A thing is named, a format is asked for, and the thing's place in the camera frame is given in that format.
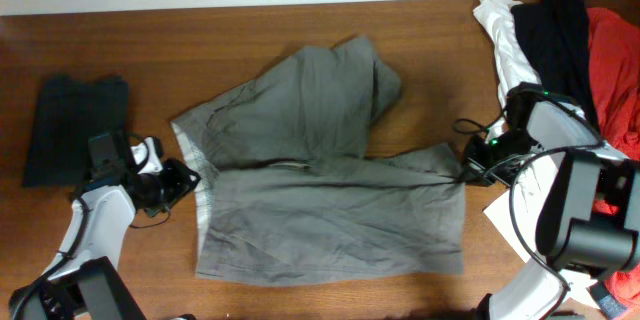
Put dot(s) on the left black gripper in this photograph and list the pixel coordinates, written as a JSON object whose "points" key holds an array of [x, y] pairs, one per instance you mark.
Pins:
{"points": [[182, 180]]}

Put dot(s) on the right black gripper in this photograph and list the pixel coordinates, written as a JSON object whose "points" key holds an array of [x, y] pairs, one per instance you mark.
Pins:
{"points": [[475, 166]]}

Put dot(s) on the grey cargo shorts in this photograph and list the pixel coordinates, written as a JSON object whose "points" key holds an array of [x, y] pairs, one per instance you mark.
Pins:
{"points": [[288, 195]]}

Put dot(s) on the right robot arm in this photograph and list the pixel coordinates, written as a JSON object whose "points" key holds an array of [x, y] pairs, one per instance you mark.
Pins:
{"points": [[589, 217]]}

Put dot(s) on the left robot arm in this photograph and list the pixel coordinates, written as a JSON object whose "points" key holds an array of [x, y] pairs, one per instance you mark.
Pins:
{"points": [[82, 279]]}

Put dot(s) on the white garment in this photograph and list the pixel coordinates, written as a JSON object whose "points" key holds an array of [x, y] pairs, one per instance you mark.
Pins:
{"points": [[513, 68]]}

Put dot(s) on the folded dark green shirt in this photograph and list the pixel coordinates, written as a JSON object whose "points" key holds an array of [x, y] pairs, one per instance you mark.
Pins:
{"points": [[68, 113]]}

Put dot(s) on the black garment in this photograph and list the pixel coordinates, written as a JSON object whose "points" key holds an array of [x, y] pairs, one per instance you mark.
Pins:
{"points": [[553, 35]]}

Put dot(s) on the red garment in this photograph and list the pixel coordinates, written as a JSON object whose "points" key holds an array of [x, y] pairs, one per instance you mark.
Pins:
{"points": [[614, 78]]}

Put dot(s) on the blue grey garment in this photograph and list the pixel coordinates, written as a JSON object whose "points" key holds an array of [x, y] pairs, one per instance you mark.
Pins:
{"points": [[611, 308]]}

